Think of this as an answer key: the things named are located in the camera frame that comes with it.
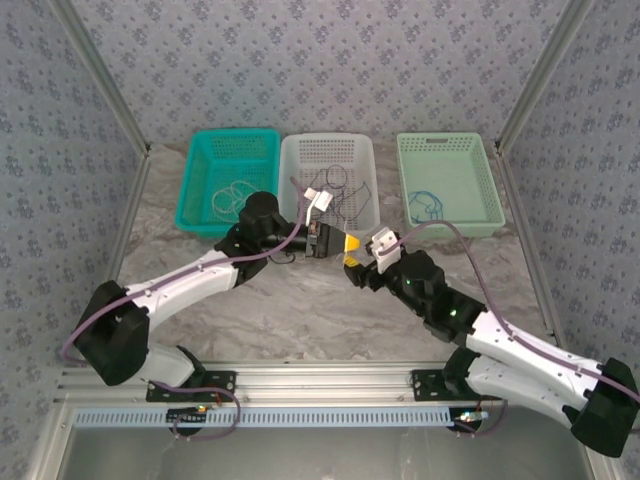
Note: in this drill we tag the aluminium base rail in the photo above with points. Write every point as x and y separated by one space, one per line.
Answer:
325 382

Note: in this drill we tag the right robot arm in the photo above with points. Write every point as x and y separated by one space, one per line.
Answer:
525 350

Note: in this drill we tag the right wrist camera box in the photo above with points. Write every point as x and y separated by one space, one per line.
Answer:
386 245

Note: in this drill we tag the white plastic basket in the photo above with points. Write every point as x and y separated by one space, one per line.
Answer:
300 150

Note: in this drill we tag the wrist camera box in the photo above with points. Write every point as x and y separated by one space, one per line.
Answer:
386 245
320 199

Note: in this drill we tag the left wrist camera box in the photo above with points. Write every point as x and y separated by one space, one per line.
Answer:
320 199

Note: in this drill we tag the aluminium frame post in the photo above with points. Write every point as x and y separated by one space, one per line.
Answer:
545 70
100 75

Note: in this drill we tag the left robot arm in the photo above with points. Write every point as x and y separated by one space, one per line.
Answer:
165 290

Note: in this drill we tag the black controller board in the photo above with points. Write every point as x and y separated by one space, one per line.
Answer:
182 416
467 419

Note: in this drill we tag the grey metal panel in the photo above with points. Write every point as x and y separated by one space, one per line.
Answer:
325 455

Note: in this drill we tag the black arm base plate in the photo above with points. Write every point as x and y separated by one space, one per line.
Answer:
225 378
425 387

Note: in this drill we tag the light green plastic basket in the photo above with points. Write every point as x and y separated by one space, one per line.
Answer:
460 170

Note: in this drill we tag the teal plastic basket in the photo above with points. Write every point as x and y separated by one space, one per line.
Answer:
200 200

